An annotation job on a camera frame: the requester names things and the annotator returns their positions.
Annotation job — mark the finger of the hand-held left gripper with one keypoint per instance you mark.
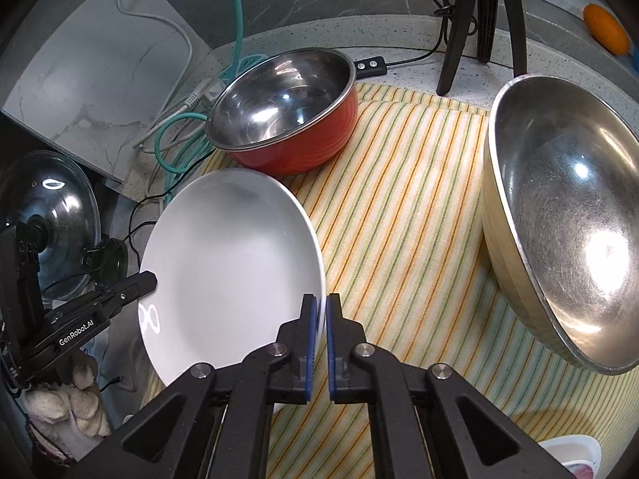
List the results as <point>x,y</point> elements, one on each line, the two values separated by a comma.
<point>135,289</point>

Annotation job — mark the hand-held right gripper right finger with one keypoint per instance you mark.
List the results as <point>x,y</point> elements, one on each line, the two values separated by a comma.
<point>330,359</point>

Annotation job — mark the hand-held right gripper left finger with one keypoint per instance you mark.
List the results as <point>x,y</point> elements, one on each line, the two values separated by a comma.
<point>312,339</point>

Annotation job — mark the large stainless steel bowl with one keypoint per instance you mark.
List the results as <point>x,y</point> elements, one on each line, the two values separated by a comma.
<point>564,199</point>

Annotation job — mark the teal round power strip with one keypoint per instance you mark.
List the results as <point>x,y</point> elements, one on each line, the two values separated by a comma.
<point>247,64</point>

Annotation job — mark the person's left hand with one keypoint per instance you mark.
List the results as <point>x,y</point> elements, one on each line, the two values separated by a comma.
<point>65,404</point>

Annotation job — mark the orange mandarin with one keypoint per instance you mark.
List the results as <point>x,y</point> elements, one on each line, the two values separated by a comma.
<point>606,30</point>

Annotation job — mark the plain white plate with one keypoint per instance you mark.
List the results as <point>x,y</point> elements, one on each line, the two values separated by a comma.
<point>224,269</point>

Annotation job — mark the black tripod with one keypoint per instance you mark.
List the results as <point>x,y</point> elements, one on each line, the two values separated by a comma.
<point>459,35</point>

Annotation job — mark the white plastic container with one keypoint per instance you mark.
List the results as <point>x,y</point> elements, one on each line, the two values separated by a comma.
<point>569,446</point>

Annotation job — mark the yellow striped cloth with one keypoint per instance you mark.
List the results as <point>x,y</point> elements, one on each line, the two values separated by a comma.
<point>399,239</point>

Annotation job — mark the red bowl with steel inside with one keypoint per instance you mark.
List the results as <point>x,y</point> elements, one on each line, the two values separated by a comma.
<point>299,154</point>

